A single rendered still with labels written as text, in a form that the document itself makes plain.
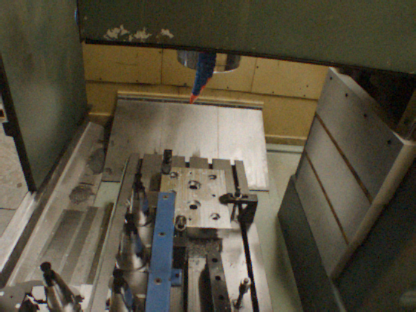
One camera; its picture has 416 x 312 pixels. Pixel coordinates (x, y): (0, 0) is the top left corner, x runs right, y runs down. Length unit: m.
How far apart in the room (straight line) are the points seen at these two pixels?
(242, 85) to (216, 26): 1.50
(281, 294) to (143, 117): 1.21
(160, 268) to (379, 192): 0.54
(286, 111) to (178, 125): 0.69
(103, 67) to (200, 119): 0.65
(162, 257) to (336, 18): 0.49
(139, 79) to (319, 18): 1.55
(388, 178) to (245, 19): 0.53
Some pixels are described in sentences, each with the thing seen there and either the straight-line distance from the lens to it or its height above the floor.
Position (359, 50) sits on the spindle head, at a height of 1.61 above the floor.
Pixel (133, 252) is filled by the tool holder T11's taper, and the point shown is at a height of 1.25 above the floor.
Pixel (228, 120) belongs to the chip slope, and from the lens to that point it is 1.92.
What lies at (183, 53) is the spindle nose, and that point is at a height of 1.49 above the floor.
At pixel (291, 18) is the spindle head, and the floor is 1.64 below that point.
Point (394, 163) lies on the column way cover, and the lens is 0.80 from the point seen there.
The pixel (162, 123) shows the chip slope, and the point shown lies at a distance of 1.87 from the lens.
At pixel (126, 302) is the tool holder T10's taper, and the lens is 0.51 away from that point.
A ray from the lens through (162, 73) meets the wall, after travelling 1.90.
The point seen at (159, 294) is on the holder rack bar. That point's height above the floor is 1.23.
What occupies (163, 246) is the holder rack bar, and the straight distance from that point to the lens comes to 0.63.
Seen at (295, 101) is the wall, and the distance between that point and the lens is 2.06.
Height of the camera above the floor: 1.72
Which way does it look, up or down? 36 degrees down
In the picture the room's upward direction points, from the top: 7 degrees clockwise
